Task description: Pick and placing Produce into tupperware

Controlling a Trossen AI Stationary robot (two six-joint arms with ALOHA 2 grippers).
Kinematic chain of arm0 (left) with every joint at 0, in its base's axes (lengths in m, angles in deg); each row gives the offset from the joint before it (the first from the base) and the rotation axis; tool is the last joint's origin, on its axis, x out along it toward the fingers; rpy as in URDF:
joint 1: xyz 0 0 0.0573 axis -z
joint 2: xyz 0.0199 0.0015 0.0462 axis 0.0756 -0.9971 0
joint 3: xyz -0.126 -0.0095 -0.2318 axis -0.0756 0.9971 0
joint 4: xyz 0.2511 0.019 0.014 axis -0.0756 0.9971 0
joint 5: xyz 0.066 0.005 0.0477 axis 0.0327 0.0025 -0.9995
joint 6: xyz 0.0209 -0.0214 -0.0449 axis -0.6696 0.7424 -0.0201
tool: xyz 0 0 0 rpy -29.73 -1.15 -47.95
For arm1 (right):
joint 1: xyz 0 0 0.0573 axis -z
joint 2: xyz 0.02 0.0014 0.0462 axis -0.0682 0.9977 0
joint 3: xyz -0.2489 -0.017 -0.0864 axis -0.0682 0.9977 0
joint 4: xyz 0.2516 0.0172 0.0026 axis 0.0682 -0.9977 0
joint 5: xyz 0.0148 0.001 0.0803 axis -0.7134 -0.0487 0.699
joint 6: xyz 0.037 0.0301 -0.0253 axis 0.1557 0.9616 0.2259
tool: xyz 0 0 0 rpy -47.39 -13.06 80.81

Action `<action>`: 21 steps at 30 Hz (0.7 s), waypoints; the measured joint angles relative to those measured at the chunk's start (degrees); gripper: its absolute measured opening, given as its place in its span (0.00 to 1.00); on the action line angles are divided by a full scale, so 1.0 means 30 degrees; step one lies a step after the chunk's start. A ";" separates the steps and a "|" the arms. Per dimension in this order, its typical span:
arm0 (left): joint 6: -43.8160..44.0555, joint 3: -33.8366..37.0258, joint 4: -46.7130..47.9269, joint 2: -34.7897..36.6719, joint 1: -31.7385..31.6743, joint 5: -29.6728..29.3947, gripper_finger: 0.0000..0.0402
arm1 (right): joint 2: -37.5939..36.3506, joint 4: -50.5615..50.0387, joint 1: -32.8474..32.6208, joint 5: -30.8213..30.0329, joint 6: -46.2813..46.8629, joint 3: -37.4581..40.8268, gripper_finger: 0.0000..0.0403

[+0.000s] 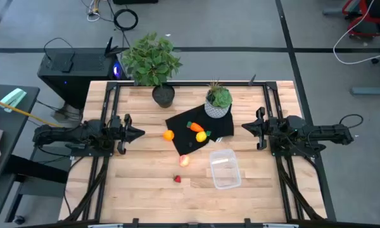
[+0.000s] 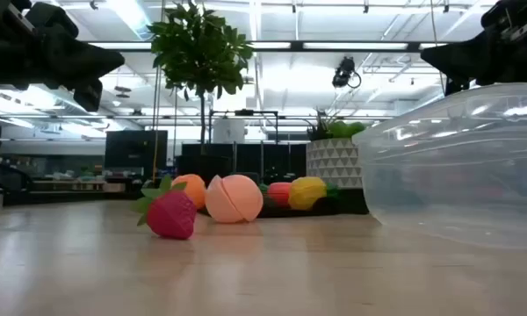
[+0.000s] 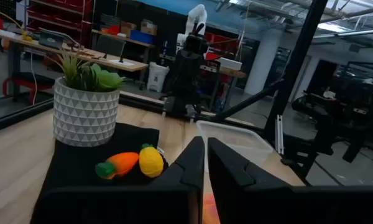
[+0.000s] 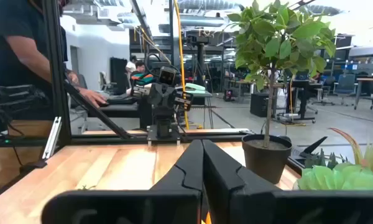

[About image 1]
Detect grey furniture leg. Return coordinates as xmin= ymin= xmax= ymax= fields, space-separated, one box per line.
xmin=350 ymin=84 xmax=380 ymax=98

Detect clear plastic tupperware container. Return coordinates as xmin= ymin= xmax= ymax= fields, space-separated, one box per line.
xmin=208 ymin=148 xmax=243 ymax=190

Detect leafy green plant black pot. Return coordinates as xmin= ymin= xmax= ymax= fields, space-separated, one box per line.
xmin=122 ymin=31 xmax=183 ymax=109

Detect black metal rig frame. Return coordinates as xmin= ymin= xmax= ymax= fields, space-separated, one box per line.
xmin=61 ymin=80 xmax=330 ymax=228

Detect orange toy carrot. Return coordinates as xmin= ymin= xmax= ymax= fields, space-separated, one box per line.
xmin=186 ymin=121 xmax=205 ymax=133

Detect black cable loop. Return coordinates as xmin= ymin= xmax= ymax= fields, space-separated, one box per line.
xmin=339 ymin=113 xmax=364 ymax=129

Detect black cable with box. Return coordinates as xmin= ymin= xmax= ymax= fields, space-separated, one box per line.
xmin=43 ymin=37 xmax=76 ymax=73

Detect mint green desk item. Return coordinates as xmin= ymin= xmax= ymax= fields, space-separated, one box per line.
xmin=0 ymin=87 xmax=28 ymax=113

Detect coiled black cable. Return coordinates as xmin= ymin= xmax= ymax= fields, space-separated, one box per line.
xmin=113 ymin=8 xmax=139 ymax=32

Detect black cloth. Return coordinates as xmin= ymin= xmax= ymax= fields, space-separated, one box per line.
xmin=165 ymin=103 xmax=235 ymax=156

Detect succulent in white patterned pot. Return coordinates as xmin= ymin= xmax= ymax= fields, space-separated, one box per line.
xmin=204 ymin=79 xmax=234 ymax=119

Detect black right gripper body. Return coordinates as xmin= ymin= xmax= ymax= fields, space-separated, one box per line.
xmin=255 ymin=106 xmax=286 ymax=151

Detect white and yellow cable bundle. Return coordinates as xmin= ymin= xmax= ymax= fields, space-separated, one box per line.
xmin=81 ymin=0 xmax=115 ymax=23

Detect black side desk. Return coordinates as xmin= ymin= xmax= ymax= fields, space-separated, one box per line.
xmin=0 ymin=82 xmax=41 ymax=222

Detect yellow toy fruit green leaves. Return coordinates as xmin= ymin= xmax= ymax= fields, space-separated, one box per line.
xmin=195 ymin=130 xmax=212 ymax=143

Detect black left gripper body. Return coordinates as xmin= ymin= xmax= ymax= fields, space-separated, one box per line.
xmin=109 ymin=113 xmax=133 ymax=155

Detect red and black chair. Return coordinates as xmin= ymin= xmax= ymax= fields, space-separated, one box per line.
xmin=341 ymin=0 xmax=380 ymax=39

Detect black computer tower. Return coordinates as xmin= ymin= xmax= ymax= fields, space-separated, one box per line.
xmin=37 ymin=36 xmax=129 ymax=110

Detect yellow strap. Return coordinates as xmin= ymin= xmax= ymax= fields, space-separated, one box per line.
xmin=0 ymin=96 xmax=64 ymax=129

